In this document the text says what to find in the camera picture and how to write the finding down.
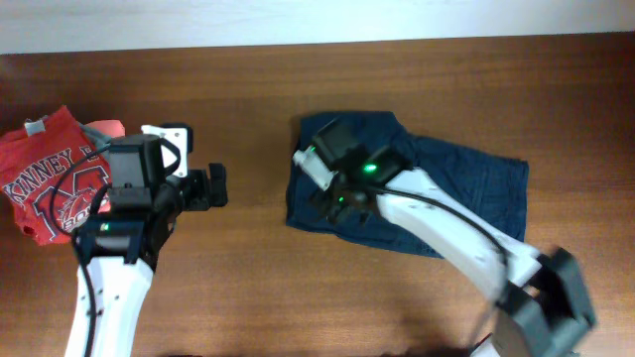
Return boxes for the navy blue shorts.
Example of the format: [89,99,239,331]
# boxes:
[286,111,530,258]

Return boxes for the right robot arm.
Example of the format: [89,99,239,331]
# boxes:
[293,121,597,357]

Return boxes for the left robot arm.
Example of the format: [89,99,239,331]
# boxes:
[65,134,228,356]

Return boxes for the salmon pink folded garment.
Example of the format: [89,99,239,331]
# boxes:
[85,119,126,138]

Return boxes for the grey folded garment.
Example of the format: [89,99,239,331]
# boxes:
[79,124,112,151]

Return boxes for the red printed t-shirt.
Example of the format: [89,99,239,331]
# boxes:
[1,106,111,245]

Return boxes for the right black cable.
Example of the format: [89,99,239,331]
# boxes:
[366,185,510,269]

